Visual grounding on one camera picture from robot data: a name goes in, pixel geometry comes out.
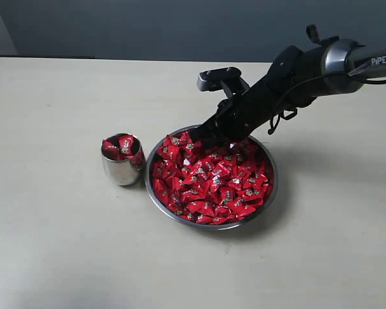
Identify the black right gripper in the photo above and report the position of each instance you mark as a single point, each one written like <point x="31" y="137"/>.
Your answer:
<point x="239" y="116"/>

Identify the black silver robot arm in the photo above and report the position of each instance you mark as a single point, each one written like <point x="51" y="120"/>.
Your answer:
<point x="294" y="80"/>

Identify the steel bowl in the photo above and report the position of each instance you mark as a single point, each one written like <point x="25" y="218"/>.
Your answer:
<point x="241" y="181"/>

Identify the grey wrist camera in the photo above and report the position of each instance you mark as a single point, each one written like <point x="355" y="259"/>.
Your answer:
<point x="227" y="79"/>

